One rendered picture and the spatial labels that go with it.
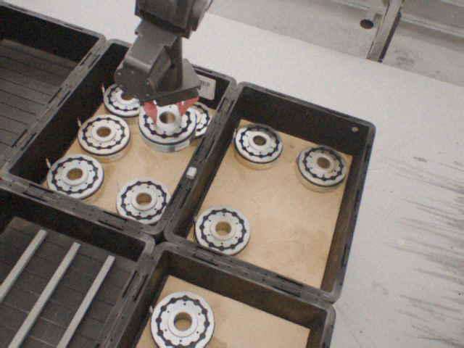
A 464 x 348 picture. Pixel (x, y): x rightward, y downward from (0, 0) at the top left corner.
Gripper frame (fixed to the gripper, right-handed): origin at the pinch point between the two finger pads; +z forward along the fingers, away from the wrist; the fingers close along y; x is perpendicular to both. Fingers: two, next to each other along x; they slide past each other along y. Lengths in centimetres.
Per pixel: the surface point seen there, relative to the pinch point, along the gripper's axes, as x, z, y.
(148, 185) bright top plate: -5.3, 12.2, -6.3
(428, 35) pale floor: 85, 106, 191
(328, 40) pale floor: 100, 105, 130
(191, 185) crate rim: -12.2, 5.1, -0.3
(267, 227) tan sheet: -21.0, 15.2, 12.1
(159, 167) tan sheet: -0.3, 15.4, -2.3
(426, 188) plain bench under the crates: -22, 29, 60
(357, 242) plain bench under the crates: -28, 29, 34
